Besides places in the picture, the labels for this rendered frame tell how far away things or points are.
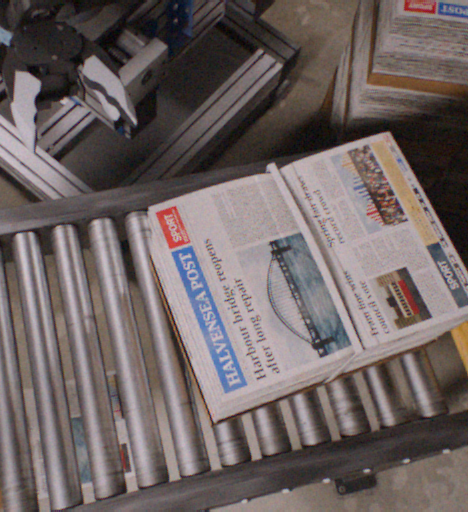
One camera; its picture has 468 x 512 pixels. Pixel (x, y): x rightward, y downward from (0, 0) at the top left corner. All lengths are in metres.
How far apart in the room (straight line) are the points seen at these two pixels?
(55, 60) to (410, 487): 1.51
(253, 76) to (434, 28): 0.71
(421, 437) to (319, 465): 0.17
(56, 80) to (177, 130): 1.15
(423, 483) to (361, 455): 0.89
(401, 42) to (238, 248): 0.75
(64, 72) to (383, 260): 0.47
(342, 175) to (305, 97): 1.36
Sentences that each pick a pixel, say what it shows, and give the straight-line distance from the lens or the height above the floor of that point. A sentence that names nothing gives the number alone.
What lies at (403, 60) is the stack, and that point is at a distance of 1.58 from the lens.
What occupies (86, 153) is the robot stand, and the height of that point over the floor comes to 0.21.
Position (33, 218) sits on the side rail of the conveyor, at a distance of 1.20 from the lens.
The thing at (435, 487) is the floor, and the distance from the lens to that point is 2.00.
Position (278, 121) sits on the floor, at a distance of 2.27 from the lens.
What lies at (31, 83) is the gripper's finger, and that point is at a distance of 0.78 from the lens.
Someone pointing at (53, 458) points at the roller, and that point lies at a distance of 1.08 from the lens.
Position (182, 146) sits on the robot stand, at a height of 0.23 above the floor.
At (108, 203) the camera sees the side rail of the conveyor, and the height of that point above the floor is 0.80.
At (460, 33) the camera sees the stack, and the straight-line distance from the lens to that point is 1.52.
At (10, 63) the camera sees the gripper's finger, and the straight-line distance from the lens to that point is 0.80.
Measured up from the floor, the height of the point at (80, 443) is 0.01.
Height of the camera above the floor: 1.86
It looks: 68 degrees down
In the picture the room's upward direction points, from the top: 8 degrees clockwise
